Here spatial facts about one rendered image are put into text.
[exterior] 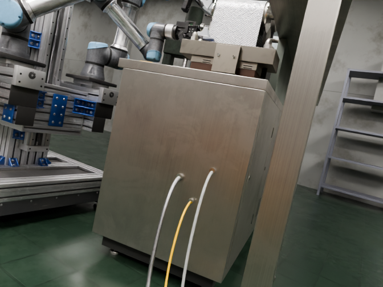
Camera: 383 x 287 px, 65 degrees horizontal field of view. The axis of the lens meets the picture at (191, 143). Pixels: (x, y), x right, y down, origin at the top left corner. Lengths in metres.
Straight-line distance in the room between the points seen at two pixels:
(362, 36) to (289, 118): 5.13
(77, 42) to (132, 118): 8.00
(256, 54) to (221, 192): 0.56
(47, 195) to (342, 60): 4.89
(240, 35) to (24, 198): 1.31
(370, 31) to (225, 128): 4.75
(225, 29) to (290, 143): 0.99
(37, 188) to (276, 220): 1.34
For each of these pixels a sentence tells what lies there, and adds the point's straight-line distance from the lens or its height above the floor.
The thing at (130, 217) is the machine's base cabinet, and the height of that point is 0.23.
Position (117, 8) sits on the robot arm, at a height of 1.18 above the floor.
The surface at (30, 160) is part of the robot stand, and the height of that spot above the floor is 0.26.
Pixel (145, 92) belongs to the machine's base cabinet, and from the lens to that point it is 1.32.
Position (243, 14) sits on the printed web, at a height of 1.22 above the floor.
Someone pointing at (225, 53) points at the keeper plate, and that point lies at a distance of 1.27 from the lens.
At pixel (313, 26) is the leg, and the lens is 0.67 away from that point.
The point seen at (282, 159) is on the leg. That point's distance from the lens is 0.63.
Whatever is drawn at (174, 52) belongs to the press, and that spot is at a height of 1.80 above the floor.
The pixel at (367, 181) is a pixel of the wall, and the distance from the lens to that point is 5.41.
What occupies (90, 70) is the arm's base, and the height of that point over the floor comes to 0.86.
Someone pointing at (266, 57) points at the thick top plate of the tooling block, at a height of 1.00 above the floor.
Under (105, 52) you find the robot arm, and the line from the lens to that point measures 2.03.
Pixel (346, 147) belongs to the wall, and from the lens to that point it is 5.41.
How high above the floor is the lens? 0.70
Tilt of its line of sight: 4 degrees down
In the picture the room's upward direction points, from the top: 12 degrees clockwise
